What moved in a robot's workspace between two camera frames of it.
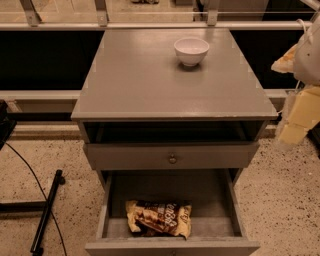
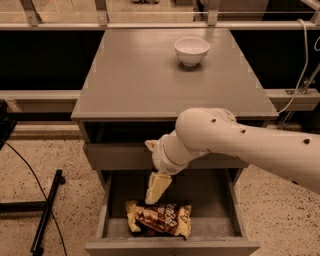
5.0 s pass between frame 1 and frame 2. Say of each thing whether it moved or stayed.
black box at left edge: stayed
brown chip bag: stayed
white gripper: moved
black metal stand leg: stayed
